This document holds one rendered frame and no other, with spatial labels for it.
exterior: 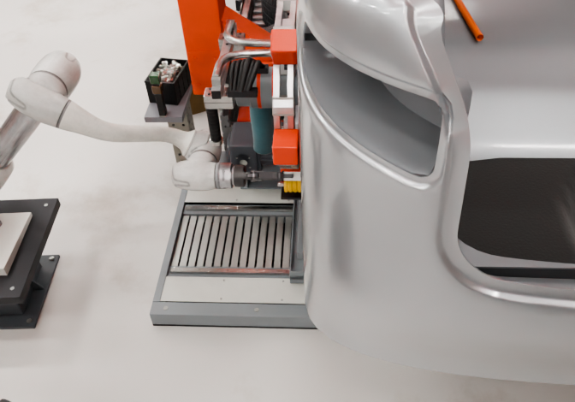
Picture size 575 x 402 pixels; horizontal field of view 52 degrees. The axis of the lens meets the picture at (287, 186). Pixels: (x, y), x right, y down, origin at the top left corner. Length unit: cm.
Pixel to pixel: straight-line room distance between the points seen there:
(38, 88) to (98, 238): 101
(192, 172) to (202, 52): 67
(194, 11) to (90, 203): 111
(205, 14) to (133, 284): 115
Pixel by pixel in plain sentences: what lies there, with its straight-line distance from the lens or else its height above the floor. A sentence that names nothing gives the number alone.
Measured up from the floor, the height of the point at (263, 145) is 53.
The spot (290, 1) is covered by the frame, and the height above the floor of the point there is 112.
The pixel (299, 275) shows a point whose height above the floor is 14.
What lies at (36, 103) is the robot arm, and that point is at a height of 95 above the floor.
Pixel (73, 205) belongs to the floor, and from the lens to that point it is 300.
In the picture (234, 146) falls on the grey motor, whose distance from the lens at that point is 248.
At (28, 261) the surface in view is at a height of 30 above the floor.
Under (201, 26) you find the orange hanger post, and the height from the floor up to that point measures 85.
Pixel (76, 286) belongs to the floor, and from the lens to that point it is 265.
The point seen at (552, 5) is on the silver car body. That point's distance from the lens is 218.
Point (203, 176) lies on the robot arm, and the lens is 195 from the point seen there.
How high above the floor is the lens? 197
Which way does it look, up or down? 44 degrees down
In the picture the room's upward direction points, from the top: 3 degrees counter-clockwise
